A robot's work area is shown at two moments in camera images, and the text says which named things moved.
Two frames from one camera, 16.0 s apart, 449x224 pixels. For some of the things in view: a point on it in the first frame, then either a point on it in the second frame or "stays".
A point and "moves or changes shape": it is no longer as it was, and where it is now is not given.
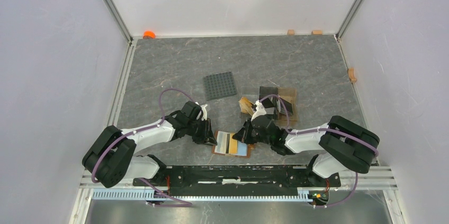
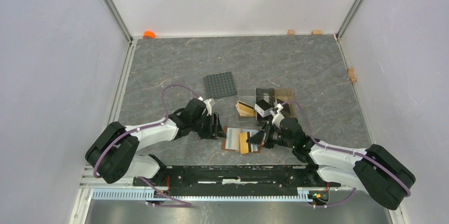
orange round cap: [150, 34] stays
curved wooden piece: [351, 77] stays
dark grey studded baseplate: [219, 85] stays
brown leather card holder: [227, 145] moves or changes shape
